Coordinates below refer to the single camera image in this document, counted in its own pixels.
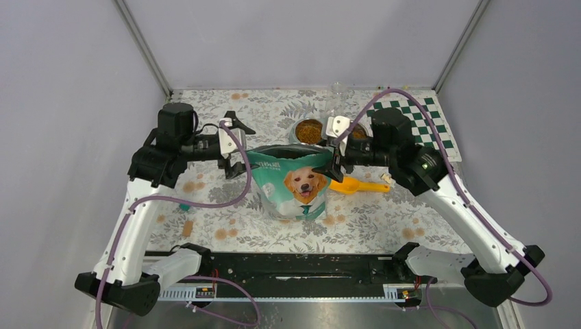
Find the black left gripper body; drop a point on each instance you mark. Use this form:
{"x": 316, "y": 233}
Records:
{"x": 221, "y": 162}

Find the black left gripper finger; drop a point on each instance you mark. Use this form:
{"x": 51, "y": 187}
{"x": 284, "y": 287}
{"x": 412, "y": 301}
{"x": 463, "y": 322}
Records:
{"x": 235, "y": 123}
{"x": 234, "y": 170}

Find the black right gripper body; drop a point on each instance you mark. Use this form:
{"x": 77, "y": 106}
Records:
{"x": 358, "y": 151}

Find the yellow plastic scoop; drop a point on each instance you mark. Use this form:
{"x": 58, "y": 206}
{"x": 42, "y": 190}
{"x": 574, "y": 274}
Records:
{"x": 351, "y": 185}

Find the teal pet food bag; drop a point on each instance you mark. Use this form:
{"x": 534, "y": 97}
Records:
{"x": 289, "y": 187}

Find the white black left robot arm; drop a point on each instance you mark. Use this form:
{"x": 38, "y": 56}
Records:
{"x": 120, "y": 279}

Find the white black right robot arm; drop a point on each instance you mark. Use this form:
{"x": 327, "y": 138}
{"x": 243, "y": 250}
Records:
{"x": 496, "y": 265}

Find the mint double pet bowl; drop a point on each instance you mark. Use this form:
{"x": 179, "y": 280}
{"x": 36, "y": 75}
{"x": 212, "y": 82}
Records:
{"x": 309, "y": 132}

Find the small cream crumb piece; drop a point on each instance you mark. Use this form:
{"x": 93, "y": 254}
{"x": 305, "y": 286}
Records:
{"x": 386, "y": 177}

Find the floral table mat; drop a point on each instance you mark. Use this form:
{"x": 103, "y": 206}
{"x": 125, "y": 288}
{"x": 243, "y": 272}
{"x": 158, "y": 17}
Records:
{"x": 361, "y": 223}

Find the clear plastic water bottle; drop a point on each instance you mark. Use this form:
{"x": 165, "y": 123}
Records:
{"x": 336, "y": 100}

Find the small tan wooden block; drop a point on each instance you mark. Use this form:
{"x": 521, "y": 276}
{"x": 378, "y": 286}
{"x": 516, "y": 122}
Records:
{"x": 187, "y": 228}

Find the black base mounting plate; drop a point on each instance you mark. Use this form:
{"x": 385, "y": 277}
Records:
{"x": 305, "y": 272}

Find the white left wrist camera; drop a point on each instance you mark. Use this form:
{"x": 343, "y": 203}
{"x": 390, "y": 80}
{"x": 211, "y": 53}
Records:
{"x": 232, "y": 137}

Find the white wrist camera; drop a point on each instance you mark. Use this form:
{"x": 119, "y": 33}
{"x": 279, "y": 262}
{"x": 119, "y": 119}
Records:
{"x": 336, "y": 132}
{"x": 232, "y": 137}

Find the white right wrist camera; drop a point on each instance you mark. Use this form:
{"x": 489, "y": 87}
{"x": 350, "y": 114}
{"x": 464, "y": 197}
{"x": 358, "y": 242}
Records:
{"x": 336, "y": 132}

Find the white slotted cable duct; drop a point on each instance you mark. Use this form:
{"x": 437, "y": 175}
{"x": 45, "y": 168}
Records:
{"x": 206, "y": 292}

